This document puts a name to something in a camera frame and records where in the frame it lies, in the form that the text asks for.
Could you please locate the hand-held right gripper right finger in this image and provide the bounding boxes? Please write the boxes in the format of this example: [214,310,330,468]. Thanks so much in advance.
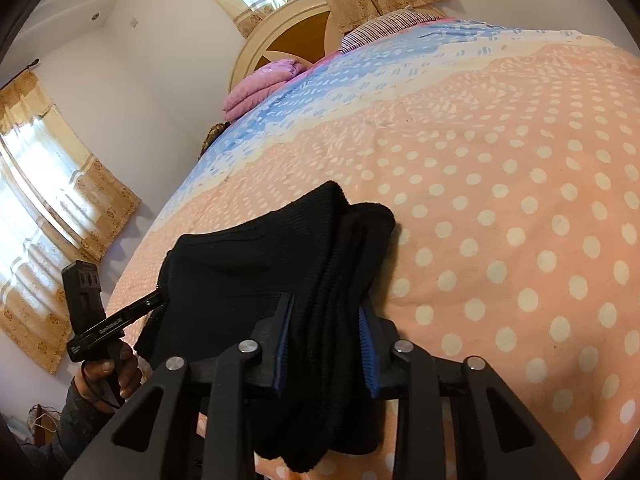
[359,305,584,480]

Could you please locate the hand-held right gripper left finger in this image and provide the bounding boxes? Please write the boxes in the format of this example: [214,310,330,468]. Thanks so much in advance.
[65,292,294,480]

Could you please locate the black pants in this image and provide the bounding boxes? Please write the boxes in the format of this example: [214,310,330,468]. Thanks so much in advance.
[134,181,397,474]

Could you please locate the person's left hand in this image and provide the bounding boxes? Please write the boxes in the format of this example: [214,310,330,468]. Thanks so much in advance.
[81,346,139,409]

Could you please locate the bed with polka-dot bedspread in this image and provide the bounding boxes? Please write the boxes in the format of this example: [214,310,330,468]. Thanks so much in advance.
[102,16,640,480]

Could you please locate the brown patterned object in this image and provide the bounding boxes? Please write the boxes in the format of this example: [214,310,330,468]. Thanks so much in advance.
[199,122,227,160]

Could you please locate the dark curtain rod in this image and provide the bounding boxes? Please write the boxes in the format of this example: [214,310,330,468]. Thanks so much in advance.
[0,59,40,91]

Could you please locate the folded pink quilt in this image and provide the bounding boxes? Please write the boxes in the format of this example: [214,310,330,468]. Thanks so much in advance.
[223,58,312,122]

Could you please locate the striped pillow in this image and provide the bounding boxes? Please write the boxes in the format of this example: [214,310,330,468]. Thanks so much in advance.
[341,9,447,54]

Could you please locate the wooden bed headboard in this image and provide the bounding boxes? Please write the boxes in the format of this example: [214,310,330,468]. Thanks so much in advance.
[230,2,347,104]

